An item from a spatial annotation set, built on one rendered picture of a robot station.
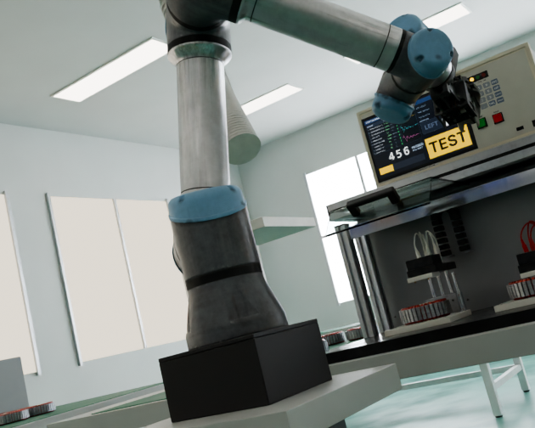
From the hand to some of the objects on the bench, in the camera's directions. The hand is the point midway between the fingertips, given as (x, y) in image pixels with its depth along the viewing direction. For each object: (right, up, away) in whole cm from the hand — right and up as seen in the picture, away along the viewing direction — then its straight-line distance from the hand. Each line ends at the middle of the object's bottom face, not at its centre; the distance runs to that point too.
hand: (472, 116), depth 153 cm
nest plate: (+10, -39, -14) cm, 42 cm away
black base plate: (+1, -44, -7) cm, 45 cm away
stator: (+10, -38, -14) cm, 41 cm away
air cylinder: (-2, -46, +11) cm, 47 cm away
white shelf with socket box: (-42, -72, +87) cm, 120 cm away
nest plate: (-10, -46, -1) cm, 47 cm away
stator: (-10, -45, -1) cm, 46 cm away
